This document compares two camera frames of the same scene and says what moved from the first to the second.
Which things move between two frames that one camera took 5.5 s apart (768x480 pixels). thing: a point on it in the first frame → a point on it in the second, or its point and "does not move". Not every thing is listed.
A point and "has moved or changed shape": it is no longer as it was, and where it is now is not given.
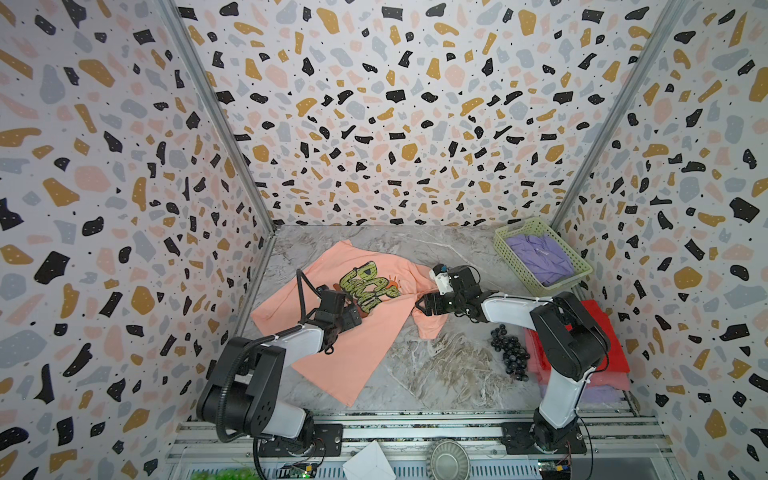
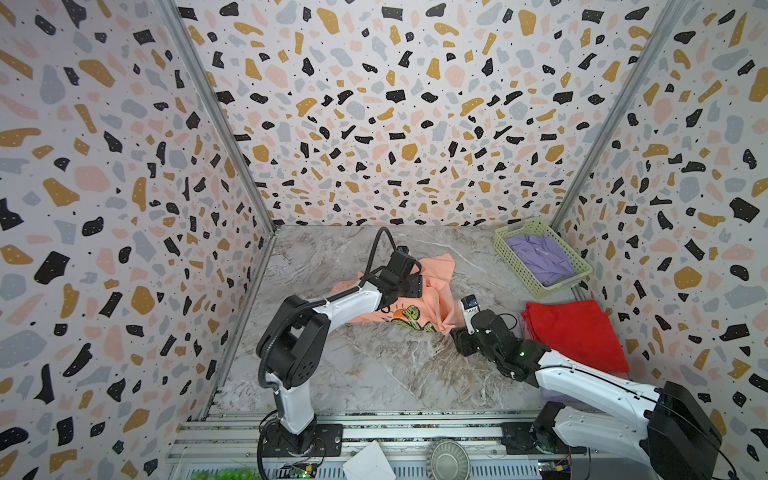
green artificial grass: x=226 y=474 does not move
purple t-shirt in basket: x=544 y=256 does not move
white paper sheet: x=369 y=463 does not move
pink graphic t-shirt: x=385 y=289 has moved or changed shape
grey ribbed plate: x=449 y=460 does not move
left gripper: x=346 y=320 → x=414 y=285
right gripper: x=436 y=301 → x=472 y=336
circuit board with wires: x=298 y=470 does not move
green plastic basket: x=545 y=261 does not move
